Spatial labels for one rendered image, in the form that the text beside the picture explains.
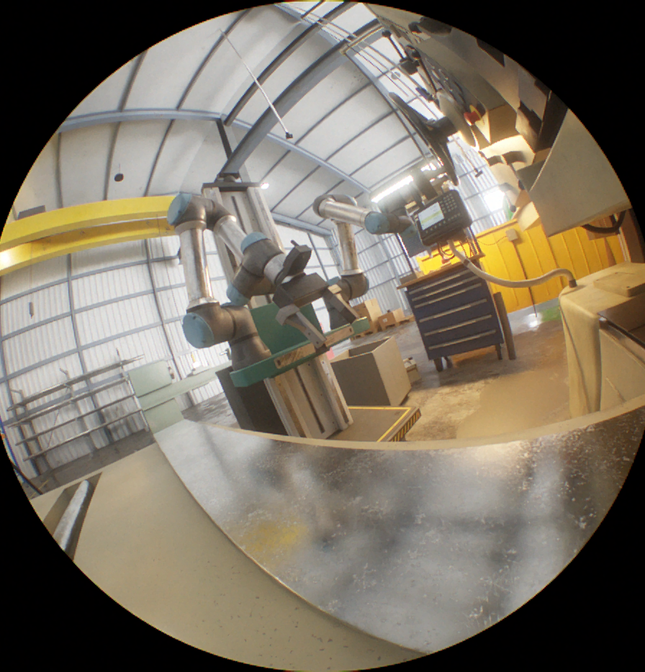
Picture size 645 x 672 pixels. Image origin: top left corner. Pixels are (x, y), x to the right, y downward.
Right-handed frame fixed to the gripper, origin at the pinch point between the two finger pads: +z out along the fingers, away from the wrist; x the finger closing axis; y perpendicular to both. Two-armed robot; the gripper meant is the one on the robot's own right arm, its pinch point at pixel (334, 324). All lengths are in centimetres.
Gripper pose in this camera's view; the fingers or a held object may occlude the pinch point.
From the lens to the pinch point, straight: 52.0
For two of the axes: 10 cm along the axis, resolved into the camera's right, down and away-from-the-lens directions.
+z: 6.8, 7.1, -1.7
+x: -5.9, 4.0, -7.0
